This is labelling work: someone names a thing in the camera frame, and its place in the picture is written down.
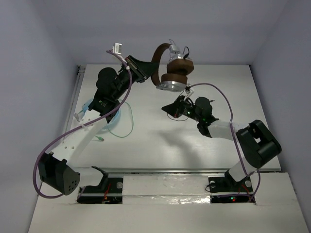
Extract aluminium rail front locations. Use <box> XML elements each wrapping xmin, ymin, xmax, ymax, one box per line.
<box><xmin>72</xmin><ymin>166</ymin><xmax>281</xmax><ymax>174</ymax></box>

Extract aluminium rail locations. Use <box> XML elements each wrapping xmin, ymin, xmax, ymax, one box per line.
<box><xmin>64</xmin><ymin>65</ymin><xmax>86</xmax><ymax>132</ymax></box>
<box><xmin>72</xmin><ymin>166</ymin><xmax>281</xmax><ymax>174</ymax></box>

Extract green headphone cable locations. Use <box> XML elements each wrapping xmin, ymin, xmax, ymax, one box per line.
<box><xmin>94</xmin><ymin>101</ymin><xmax>135</xmax><ymax>142</ymax></box>

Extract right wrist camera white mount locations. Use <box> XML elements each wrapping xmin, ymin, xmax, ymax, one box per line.
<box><xmin>185</xmin><ymin>86</ymin><xmax>194</xmax><ymax>97</ymax></box>

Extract aluminium rail left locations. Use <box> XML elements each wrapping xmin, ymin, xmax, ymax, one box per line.
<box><xmin>64</xmin><ymin>65</ymin><xmax>86</xmax><ymax>132</ymax></box>

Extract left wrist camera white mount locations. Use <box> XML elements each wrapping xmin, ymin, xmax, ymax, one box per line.
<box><xmin>111</xmin><ymin>42</ymin><xmax>122</xmax><ymax>57</ymax></box>

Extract blue headphones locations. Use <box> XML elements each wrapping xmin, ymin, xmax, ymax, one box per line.
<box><xmin>74</xmin><ymin>98</ymin><xmax>122</xmax><ymax>132</ymax></box>

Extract brown silver headphones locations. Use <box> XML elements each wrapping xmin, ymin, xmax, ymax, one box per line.
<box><xmin>151</xmin><ymin>39</ymin><xmax>194</xmax><ymax>92</ymax></box>

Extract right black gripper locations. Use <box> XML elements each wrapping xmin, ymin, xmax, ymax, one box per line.
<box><xmin>162</xmin><ymin>95</ymin><xmax>202</xmax><ymax>122</ymax></box>

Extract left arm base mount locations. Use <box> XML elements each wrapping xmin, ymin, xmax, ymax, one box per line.
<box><xmin>77</xmin><ymin>166</ymin><xmax>123</xmax><ymax>204</ymax></box>

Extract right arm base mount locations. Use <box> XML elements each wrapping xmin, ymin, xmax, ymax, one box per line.
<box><xmin>205</xmin><ymin>171</ymin><xmax>255</xmax><ymax>204</ymax></box>

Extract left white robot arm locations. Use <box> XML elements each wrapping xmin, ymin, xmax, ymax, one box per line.
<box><xmin>33</xmin><ymin>55</ymin><xmax>159</xmax><ymax>196</ymax></box>

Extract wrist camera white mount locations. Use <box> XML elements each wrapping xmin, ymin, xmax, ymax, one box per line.
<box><xmin>111</xmin><ymin>42</ymin><xmax>122</xmax><ymax>57</ymax></box>
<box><xmin>185</xmin><ymin>86</ymin><xmax>194</xmax><ymax>97</ymax></box>

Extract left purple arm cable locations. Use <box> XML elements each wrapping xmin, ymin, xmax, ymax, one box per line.
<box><xmin>35</xmin><ymin>50</ymin><xmax>133</xmax><ymax>199</ymax></box>

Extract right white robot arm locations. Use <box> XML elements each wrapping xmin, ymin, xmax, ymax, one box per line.
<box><xmin>162</xmin><ymin>96</ymin><xmax>282</xmax><ymax>191</ymax></box>

